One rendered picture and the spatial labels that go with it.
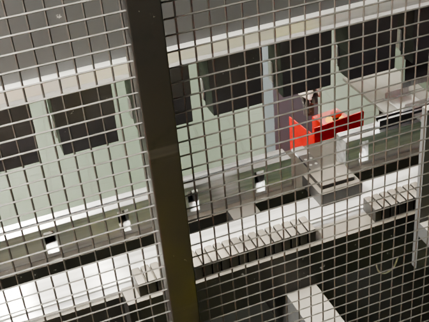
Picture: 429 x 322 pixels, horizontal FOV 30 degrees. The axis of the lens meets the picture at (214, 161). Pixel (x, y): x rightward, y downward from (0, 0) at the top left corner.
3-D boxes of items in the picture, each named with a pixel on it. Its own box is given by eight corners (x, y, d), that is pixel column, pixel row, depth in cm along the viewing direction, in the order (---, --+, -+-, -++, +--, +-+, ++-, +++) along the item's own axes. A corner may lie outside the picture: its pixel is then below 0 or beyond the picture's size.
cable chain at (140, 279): (304, 228, 194) (304, 214, 192) (316, 241, 190) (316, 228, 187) (132, 282, 183) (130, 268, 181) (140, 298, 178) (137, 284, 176)
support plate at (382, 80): (391, 67, 264) (391, 64, 263) (437, 101, 243) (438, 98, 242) (342, 80, 259) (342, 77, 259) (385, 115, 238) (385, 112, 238)
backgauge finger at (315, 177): (316, 147, 227) (315, 132, 225) (362, 194, 207) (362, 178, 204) (278, 158, 224) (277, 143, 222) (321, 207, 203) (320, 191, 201)
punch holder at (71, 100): (112, 125, 209) (101, 68, 200) (120, 140, 202) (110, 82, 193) (55, 140, 205) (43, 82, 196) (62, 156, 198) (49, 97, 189)
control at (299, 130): (336, 136, 293) (336, 92, 284) (362, 155, 281) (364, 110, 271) (290, 153, 286) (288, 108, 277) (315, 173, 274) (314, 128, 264)
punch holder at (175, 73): (183, 107, 214) (177, 50, 205) (194, 121, 207) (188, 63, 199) (129, 121, 210) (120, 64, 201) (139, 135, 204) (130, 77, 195)
